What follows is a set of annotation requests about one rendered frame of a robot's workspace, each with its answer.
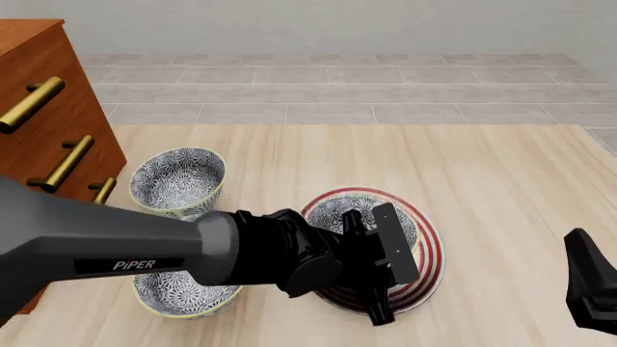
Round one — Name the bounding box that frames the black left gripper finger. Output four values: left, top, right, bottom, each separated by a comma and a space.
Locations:
341, 208, 368, 234
362, 284, 398, 328

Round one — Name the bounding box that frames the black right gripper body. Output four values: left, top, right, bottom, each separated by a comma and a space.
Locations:
565, 293, 617, 332

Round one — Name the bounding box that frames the wooden cabinet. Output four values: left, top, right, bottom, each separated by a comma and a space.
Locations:
0, 17, 128, 316

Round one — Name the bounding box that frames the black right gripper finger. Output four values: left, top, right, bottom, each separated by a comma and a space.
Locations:
563, 227, 617, 298

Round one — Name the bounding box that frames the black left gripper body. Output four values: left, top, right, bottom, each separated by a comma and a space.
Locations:
332, 230, 389, 291

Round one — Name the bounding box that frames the patterned black white bowl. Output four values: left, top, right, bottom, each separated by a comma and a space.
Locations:
131, 269, 245, 321
128, 146, 228, 223
306, 196, 418, 256

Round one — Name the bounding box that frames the plate with red rings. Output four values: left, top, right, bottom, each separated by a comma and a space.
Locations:
299, 185, 447, 317

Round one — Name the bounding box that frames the brass drawer handle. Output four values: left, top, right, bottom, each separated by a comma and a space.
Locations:
26, 134, 96, 194
88, 176, 119, 205
0, 75, 67, 136

